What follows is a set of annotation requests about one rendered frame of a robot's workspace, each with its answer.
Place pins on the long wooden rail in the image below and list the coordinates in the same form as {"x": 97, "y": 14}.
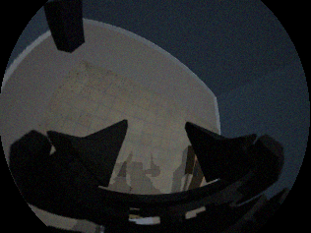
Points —
{"x": 197, "y": 181}

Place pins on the brown wooden post with two pegs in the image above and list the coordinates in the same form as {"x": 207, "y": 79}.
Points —
{"x": 191, "y": 162}

